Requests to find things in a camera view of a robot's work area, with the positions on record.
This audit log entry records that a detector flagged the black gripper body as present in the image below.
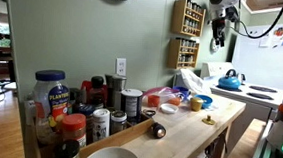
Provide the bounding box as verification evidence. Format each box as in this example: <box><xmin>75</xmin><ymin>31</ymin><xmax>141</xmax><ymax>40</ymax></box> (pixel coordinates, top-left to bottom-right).
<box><xmin>210</xmin><ymin>5</ymin><xmax>240</xmax><ymax>29</ymax></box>

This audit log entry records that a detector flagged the small black flashlight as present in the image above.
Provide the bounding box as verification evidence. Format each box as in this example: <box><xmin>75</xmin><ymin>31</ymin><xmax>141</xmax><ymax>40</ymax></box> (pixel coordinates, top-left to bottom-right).
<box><xmin>152</xmin><ymin>122</ymin><xmax>166</xmax><ymax>138</ymax></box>

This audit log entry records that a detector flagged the upper wooden spice rack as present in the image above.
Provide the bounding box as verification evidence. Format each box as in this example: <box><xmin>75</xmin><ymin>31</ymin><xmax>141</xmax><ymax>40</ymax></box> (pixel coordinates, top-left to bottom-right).
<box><xmin>171</xmin><ymin>0</ymin><xmax>205</xmax><ymax>37</ymax></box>

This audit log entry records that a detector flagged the wooden spice rack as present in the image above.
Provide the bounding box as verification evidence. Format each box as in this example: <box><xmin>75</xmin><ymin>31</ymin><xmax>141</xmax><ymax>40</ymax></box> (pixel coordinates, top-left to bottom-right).
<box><xmin>167</xmin><ymin>37</ymin><xmax>199</xmax><ymax>70</ymax></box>
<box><xmin>171</xmin><ymin>0</ymin><xmax>205</xmax><ymax>37</ymax></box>

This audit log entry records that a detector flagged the lower wooden spice rack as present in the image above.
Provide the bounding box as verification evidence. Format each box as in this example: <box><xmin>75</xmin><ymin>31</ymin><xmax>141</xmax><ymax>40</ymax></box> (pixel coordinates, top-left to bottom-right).
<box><xmin>167</xmin><ymin>37</ymin><xmax>199</xmax><ymax>70</ymax></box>

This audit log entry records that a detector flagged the white refrigerator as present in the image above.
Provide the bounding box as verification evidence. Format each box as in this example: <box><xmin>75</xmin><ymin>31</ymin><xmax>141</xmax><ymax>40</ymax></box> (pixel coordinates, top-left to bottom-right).
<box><xmin>232</xmin><ymin>24</ymin><xmax>283</xmax><ymax>90</ymax></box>

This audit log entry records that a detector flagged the blue tea kettle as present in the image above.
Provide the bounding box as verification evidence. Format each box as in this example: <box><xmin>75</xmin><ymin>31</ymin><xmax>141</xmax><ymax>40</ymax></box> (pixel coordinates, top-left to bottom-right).
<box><xmin>218</xmin><ymin>69</ymin><xmax>241</xmax><ymax>90</ymax></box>

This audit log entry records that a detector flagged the white cloth bag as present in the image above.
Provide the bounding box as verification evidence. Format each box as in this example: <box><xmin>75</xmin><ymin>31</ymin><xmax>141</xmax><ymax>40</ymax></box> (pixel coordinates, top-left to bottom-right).
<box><xmin>174</xmin><ymin>69</ymin><xmax>212</xmax><ymax>94</ymax></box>

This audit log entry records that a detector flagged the blue cup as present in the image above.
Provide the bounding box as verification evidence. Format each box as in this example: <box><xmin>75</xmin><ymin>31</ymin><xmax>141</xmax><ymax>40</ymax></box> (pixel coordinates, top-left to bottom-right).
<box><xmin>174</xmin><ymin>86</ymin><xmax>191</xmax><ymax>100</ymax></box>

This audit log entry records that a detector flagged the blue round lid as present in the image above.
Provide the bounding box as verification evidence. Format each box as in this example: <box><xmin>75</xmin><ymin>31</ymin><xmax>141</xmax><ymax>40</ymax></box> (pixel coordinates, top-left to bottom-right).
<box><xmin>196</xmin><ymin>94</ymin><xmax>213</xmax><ymax>109</ymax></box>

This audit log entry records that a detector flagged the yellow small cup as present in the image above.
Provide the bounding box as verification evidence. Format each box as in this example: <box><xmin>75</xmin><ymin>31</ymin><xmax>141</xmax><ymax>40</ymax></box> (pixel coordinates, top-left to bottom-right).
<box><xmin>190</xmin><ymin>97</ymin><xmax>203</xmax><ymax>112</ymax></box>

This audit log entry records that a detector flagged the white electric stove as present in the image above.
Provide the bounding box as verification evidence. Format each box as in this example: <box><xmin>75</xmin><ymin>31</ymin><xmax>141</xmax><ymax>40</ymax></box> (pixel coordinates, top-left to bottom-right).
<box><xmin>200</xmin><ymin>62</ymin><xmax>283</xmax><ymax>155</ymax></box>

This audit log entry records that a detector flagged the clear plastic bag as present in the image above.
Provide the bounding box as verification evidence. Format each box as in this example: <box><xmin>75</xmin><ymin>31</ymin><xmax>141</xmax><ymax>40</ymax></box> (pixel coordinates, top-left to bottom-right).
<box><xmin>142</xmin><ymin>86</ymin><xmax>182</xmax><ymax>107</ymax></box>

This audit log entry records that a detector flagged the brass round object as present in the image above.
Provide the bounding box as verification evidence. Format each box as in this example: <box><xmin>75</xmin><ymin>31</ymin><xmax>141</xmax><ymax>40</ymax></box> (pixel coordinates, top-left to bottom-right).
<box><xmin>202</xmin><ymin>116</ymin><xmax>216</xmax><ymax>125</ymax></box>

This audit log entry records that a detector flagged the orange small container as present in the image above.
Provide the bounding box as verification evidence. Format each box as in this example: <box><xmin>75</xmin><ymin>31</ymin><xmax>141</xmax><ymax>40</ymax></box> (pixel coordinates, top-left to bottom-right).
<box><xmin>148</xmin><ymin>95</ymin><xmax>160</xmax><ymax>107</ymax></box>

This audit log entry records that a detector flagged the black white cylindrical canister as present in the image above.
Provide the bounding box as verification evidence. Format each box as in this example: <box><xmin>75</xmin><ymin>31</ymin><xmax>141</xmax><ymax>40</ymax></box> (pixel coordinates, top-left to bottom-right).
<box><xmin>120</xmin><ymin>89</ymin><xmax>143</xmax><ymax>125</ymax></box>

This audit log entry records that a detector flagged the steel pepper grinder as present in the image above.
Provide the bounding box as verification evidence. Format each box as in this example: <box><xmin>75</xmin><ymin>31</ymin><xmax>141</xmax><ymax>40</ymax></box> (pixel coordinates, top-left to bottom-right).
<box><xmin>105</xmin><ymin>74</ymin><xmax>127</xmax><ymax>110</ymax></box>

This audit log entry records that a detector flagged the small glass spice jar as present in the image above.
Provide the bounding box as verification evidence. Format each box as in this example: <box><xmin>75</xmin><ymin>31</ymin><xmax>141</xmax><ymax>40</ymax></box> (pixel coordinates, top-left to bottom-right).
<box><xmin>110</xmin><ymin>110</ymin><xmax>127</xmax><ymax>134</ymax></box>

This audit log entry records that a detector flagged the dark sauce bottle black cap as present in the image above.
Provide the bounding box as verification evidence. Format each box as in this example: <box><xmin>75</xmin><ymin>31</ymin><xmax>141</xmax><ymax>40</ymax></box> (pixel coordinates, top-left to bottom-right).
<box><xmin>88</xmin><ymin>76</ymin><xmax>105</xmax><ymax>109</ymax></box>

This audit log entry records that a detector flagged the white spice shaker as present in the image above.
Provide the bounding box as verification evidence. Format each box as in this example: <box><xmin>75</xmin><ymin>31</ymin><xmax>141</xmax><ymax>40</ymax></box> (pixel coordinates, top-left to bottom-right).
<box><xmin>92</xmin><ymin>108</ymin><xmax>110</xmax><ymax>142</ymax></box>

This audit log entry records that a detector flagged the orange lid spice jar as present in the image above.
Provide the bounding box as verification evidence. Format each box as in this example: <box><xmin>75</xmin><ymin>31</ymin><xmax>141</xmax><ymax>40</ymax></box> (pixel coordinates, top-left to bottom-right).
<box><xmin>62</xmin><ymin>113</ymin><xmax>87</xmax><ymax>147</ymax></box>

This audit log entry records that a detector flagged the Planters peanut jar blue lid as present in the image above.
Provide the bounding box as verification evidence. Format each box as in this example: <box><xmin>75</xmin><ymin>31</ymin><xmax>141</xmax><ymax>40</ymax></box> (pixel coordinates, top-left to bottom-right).
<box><xmin>33</xmin><ymin>69</ymin><xmax>70</xmax><ymax>145</ymax></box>

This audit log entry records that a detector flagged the black lid jar front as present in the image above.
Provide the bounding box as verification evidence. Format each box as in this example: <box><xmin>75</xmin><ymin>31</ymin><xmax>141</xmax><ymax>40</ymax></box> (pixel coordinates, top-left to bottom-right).
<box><xmin>53</xmin><ymin>139</ymin><xmax>80</xmax><ymax>158</ymax></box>

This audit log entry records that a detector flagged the wooden tray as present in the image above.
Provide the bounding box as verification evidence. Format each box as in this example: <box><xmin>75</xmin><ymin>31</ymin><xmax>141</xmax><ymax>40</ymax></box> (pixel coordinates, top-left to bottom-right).
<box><xmin>24</xmin><ymin>114</ymin><xmax>155</xmax><ymax>158</ymax></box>

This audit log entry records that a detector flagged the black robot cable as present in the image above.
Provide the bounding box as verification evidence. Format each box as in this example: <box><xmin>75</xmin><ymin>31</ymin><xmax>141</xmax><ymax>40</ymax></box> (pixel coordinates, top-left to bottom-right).
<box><xmin>229</xmin><ymin>0</ymin><xmax>283</xmax><ymax>42</ymax></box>

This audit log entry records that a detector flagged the white wall outlet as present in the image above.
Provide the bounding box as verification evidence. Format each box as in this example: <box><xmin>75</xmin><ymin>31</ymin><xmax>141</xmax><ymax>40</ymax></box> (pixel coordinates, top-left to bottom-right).
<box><xmin>115</xmin><ymin>58</ymin><xmax>127</xmax><ymax>76</ymax></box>

